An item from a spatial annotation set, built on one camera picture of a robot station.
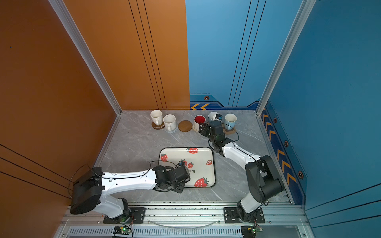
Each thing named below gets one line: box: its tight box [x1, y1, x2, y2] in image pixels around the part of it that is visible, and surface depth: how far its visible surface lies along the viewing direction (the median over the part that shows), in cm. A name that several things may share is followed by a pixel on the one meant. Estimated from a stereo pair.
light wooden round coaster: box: [178, 119, 193, 133], surface depth 114 cm
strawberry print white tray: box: [158, 146, 217, 188], surface depth 96 cm
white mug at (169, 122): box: [162, 114, 177, 132], surface depth 105 cm
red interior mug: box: [193, 114, 206, 132], surface depth 107 cm
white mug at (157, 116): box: [150, 109, 163, 126], surface depth 107 cm
